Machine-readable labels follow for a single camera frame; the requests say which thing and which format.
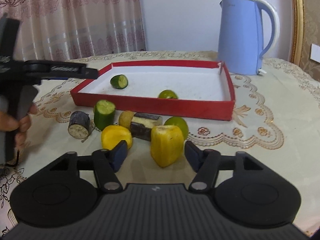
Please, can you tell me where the cucumber piece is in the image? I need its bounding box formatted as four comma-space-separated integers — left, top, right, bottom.
110, 74, 129, 89
94, 100, 116, 131

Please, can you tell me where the small yellow-brown fruit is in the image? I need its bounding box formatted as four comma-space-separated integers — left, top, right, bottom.
118, 111, 135, 130

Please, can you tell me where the white wall socket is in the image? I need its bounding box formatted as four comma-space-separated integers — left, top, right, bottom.
310, 43, 320, 63

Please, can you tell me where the yellow round fruit piece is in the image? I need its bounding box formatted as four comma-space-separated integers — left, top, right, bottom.
101, 125, 133, 150

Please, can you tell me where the person's left hand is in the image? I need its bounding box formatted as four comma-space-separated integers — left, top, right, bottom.
0, 103, 37, 151

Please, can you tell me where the cream embroidered tablecloth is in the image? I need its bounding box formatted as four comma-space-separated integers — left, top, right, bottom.
1, 59, 319, 236

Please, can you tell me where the red shallow cardboard tray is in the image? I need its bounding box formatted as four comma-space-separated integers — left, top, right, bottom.
71, 60, 235, 121

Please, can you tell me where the dark split sugarcane piece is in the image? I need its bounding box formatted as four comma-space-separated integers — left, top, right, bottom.
130, 113, 163, 141

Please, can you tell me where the yellow pepper-like fruit piece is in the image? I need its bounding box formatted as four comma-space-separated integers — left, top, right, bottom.
150, 125, 184, 167

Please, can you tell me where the pink floral curtain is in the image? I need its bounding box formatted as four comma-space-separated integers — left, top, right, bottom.
1, 0, 146, 61

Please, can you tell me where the dark round sugarcane piece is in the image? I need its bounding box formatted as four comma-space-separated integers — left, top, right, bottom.
68, 111, 91, 139

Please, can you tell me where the gold framed headboard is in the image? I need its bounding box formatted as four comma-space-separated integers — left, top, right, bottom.
290, 0, 319, 80

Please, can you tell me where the cucumber piece in tray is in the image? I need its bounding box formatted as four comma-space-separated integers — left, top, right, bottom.
110, 74, 129, 89

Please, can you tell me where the green tomato in tray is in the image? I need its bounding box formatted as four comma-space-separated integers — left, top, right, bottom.
158, 89, 178, 99

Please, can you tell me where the green tomato on cloth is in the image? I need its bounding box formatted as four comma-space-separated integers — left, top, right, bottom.
164, 116, 189, 140

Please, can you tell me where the blue electric kettle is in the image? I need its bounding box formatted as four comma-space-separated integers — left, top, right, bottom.
217, 0, 280, 75

